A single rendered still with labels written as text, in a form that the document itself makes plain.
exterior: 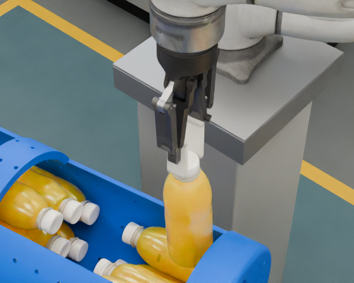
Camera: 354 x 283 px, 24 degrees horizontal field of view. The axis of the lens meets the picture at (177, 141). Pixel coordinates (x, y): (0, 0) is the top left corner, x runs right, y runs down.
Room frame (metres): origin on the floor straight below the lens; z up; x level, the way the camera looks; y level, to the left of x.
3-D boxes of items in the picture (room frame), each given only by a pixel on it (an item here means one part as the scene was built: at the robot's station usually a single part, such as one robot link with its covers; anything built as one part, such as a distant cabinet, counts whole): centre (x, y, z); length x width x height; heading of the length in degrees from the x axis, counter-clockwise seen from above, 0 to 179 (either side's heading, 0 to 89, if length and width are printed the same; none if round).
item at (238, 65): (1.38, -0.10, 1.09); 0.22 x 0.18 x 0.06; 57
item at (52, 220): (0.83, 0.21, 1.16); 0.04 x 0.02 x 0.04; 150
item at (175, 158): (0.73, 0.01, 1.44); 0.03 x 0.01 x 0.05; 149
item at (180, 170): (0.75, 0.00, 1.41); 0.03 x 0.01 x 0.07; 59
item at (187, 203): (0.76, -0.02, 1.27); 0.07 x 0.07 x 0.19
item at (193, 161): (0.76, -0.01, 1.37); 0.04 x 0.04 x 0.02
